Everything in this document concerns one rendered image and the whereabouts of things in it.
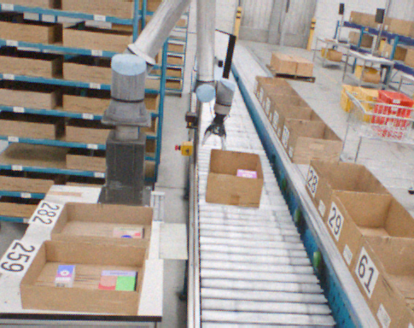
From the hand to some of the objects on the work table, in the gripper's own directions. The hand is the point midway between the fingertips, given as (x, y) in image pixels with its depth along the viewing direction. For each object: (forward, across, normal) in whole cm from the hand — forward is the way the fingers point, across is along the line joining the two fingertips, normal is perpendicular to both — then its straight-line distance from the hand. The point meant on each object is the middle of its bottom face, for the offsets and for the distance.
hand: (212, 147), depth 242 cm
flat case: (+28, -33, -64) cm, 78 cm away
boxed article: (+30, -51, -97) cm, 113 cm away
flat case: (+28, -32, -98) cm, 107 cm away
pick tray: (+29, -43, -64) cm, 82 cm away
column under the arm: (+29, -40, -22) cm, 54 cm away
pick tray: (+30, -43, -97) cm, 110 cm away
